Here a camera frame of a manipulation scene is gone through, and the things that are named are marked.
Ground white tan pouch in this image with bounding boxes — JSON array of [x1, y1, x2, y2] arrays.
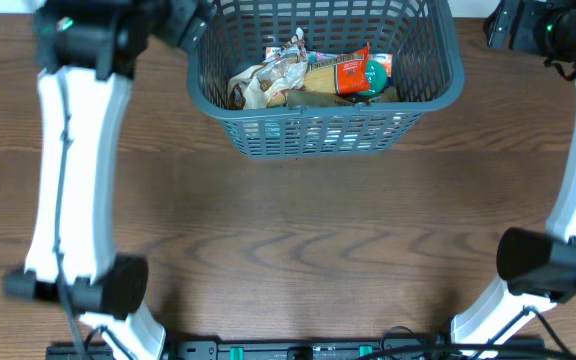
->
[[227, 27, 308, 110]]

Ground gold foil snack bag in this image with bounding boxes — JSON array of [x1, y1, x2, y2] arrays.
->
[[285, 87, 400, 108]]

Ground spaghetti pasta packet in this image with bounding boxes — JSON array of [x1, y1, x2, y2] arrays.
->
[[267, 42, 373, 107]]

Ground colourful tissue pack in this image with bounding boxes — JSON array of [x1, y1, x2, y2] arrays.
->
[[265, 47, 393, 77]]

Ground green lid jar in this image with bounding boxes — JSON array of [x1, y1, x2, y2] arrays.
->
[[361, 60, 388, 96]]

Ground teal snack packet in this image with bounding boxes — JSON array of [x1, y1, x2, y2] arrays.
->
[[242, 121, 283, 145]]

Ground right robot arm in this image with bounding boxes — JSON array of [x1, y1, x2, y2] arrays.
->
[[449, 0, 576, 359]]

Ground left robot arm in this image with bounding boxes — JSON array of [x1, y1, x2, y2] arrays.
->
[[3, 0, 216, 359]]

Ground grey plastic basket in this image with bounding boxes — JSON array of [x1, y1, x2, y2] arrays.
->
[[188, 0, 464, 158]]

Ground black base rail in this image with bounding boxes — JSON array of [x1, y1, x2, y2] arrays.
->
[[44, 329, 545, 360]]

